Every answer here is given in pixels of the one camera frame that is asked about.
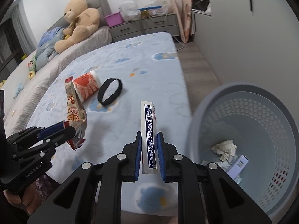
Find black elastic band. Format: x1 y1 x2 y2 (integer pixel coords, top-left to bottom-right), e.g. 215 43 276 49
97 78 123 106

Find grey perforated trash basket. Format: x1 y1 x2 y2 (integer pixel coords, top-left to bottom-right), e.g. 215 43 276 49
186 82 298 223

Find pink folded boards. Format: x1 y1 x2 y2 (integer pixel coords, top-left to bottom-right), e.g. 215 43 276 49
169 0 193 43

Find large beige teddy bear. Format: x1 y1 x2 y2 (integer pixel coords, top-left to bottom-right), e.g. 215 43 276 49
54 0 100 53

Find blue patterned pillow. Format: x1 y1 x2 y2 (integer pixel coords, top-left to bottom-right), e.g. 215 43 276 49
35 26 65 72

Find left hand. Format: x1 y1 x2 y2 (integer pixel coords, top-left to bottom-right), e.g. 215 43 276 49
4 178 49 215

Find small colourful plush toy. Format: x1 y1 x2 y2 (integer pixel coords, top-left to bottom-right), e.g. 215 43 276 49
27 55 37 79

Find red white snack wrapper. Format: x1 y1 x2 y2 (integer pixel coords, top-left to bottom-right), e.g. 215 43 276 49
64 76 87 150

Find grey drawer dresser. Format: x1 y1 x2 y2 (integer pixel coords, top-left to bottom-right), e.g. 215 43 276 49
109 13 180 42

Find grey padded headboard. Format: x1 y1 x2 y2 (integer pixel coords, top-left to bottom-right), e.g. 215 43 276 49
46 0 113 32

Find red white paper cup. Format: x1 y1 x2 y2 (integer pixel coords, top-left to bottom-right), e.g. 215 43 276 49
73 70 101 102

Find crumpled white tissue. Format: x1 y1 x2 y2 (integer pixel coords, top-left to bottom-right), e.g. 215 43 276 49
211 140 237 163

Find blue flat stick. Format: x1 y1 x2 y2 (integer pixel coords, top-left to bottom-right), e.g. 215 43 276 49
138 6 162 11

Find clear plastic bag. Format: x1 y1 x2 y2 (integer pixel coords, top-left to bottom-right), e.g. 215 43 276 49
119 0 141 22
145 0 169 16

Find beige bed sheet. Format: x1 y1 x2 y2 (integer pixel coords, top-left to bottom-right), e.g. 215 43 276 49
1 26 112 136

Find blue playing card box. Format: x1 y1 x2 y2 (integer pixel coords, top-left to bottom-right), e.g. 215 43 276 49
140 101 158 174

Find lavender long cardboard box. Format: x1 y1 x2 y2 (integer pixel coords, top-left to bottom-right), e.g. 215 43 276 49
227 155 249 180

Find purple plastic storage box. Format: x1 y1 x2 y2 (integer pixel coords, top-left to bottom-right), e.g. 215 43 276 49
104 12 125 27

